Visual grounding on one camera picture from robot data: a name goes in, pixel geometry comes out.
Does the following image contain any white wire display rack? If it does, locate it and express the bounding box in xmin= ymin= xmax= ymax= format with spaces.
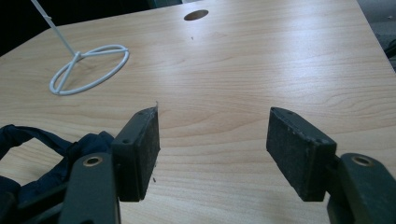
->
xmin=30 ymin=0 xmax=131 ymax=96

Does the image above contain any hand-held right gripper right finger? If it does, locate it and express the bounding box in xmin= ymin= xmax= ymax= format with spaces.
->
xmin=266 ymin=106 xmax=338 ymax=203

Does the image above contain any dark bow tie with strap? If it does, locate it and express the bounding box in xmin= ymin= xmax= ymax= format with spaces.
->
xmin=0 ymin=124 xmax=115 ymax=216

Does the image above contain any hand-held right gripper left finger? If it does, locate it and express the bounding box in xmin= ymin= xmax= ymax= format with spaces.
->
xmin=110 ymin=105 xmax=162 ymax=203

